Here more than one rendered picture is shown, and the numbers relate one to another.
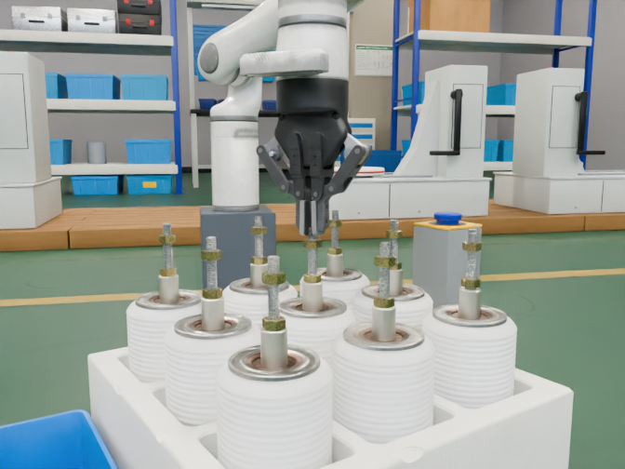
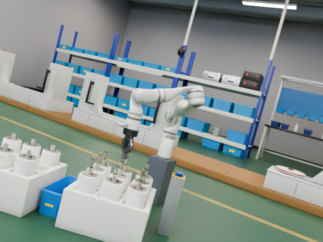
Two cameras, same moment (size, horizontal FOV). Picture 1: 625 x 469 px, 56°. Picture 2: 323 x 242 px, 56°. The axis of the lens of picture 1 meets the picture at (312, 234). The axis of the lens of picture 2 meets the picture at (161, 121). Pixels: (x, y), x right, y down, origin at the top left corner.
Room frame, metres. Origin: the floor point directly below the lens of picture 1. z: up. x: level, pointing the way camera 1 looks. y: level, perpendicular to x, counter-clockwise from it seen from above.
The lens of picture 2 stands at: (-0.47, -1.01, 0.66)
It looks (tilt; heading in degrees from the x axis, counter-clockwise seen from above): 4 degrees down; 38
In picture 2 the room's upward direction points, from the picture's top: 15 degrees clockwise
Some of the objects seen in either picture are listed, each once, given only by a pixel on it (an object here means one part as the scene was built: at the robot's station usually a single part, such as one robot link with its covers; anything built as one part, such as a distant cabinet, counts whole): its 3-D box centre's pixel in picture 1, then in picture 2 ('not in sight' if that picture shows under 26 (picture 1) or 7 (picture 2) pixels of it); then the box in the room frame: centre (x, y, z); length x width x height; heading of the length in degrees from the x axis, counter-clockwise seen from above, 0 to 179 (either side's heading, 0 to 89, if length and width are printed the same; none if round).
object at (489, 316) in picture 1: (469, 315); (138, 187); (0.60, -0.16, 0.25); 0.08 x 0.08 x 0.01
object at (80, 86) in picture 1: (95, 89); (224, 106); (5.24, 1.89, 0.90); 0.50 x 0.38 x 0.21; 11
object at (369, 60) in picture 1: (375, 60); not in sight; (7.04, -0.73, 1.38); 0.49 x 0.01 x 0.35; 102
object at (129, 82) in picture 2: not in sight; (135, 84); (4.77, 4.08, 0.90); 0.50 x 0.38 x 0.21; 13
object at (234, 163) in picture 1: (234, 166); (166, 145); (1.17, 0.15, 0.39); 0.09 x 0.09 x 0.17; 12
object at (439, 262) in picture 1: (443, 328); (170, 204); (0.85, -0.20, 0.16); 0.07 x 0.07 x 0.31; 34
